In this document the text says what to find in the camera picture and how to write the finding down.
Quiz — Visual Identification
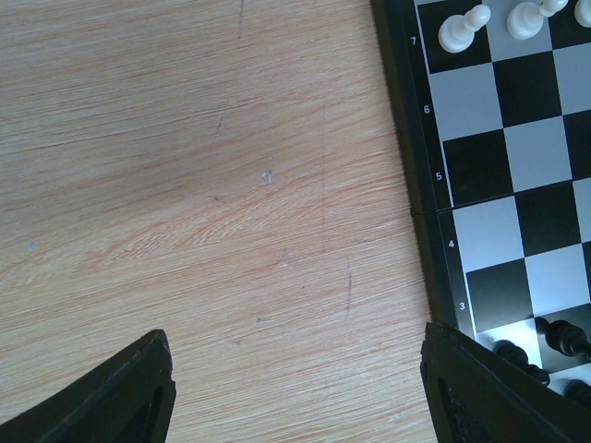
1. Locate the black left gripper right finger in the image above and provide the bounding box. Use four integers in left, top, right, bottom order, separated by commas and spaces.
420, 323, 590, 442

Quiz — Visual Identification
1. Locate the black and grey chessboard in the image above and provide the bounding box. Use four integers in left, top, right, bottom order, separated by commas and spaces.
372, 1, 590, 395

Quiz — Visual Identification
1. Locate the white chess pawn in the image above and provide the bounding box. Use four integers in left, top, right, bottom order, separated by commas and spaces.
506, 0, 569, 40
574, 0, 591, 29
438, 5, 491, 54

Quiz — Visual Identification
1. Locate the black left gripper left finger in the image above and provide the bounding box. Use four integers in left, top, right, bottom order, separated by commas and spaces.
1, 329, 176, 442

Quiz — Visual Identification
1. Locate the black pawn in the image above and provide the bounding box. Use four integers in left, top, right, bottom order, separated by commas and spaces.
493, 341, 550, 387
536, 317, 590, 361

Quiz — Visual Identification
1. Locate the black rook on board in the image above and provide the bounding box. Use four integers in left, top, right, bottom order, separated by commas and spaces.
564, 379, 591, 410

